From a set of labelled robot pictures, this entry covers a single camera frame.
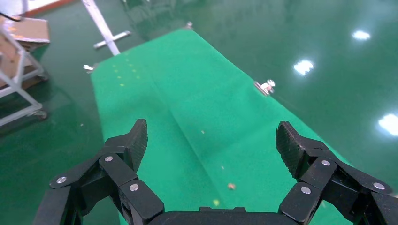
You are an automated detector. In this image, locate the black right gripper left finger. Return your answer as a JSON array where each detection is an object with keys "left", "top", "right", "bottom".
[{"left": 32, "top": 119, "right": 164, "bottom": 225}]

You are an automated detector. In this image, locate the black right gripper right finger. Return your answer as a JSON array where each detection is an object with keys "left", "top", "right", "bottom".
[{"left": 276, "top": 121, "right": 398, "bottom": 225}]

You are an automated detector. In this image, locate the cardboard box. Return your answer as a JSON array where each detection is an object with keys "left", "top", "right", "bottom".
[{"left": 0, "top": 17, "right": 50, "bottom": 52}]

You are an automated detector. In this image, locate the large green table cloth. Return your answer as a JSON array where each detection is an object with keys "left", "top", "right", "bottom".
[{"left": 91, "top": 28, "right": 353, "bottom": 225}]

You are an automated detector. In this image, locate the white metal table leg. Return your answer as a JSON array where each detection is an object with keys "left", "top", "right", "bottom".
[{"left": 81, "top": 0, "right": 132, "bottom": 57}]

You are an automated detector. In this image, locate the white metal cart frame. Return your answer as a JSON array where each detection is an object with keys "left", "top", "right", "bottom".
[{"left": 0, "top": 12, "right": 49, "bottom": 127}]

